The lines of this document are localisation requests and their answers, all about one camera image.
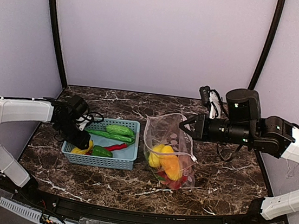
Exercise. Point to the red toy lychee bunch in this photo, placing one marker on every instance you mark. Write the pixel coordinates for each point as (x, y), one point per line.
(173, 185)

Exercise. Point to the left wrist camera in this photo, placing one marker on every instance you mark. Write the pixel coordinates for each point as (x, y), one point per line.
(83, 122)

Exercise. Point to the green toy chili pepper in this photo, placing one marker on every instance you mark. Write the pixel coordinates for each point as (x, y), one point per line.
(111, 136)

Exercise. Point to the green toy bitter gourd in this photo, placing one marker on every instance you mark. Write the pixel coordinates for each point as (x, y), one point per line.
(120, 130)

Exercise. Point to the clear zip top bag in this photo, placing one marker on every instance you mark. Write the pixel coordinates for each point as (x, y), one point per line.
(165, 129)

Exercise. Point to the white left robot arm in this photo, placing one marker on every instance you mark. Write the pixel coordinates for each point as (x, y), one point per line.
(69, 118)

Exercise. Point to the black left corner frame post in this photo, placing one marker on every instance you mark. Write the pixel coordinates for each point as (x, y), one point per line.
(57, 43)

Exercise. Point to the black front rail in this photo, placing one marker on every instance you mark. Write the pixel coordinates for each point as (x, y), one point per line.
(74, 209)

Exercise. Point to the red toy chili pepper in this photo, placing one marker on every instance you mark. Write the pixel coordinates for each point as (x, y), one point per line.
(115, 147)

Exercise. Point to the green toy bell pepper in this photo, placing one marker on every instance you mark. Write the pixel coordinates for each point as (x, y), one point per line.
(101, 152)

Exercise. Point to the light blue plastic basket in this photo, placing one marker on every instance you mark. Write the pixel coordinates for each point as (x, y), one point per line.
(122, 159)

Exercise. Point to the black right corner frame post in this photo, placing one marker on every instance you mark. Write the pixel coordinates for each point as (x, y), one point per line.
(267, 44)

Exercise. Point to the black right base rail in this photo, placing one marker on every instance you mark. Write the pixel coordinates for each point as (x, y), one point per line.
(264, 174)

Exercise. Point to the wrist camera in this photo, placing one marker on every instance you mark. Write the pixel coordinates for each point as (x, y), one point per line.
(211, 100)
(83, 122)

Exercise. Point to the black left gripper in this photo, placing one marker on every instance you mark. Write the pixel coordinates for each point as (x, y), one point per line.
(81, 141)

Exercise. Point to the black corner frame post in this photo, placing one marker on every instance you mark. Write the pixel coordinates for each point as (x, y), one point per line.
(267, 44)
(57, 43)

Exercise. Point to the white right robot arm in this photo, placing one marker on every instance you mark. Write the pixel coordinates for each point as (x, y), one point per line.
(244, 126)

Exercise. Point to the orange yellow toy mango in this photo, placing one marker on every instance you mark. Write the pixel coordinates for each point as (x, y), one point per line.
(171, 165)

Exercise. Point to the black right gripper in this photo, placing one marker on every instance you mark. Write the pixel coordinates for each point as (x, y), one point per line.
(200, 127)

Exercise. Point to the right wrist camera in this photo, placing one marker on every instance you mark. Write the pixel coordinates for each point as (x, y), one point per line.
(211, 100)

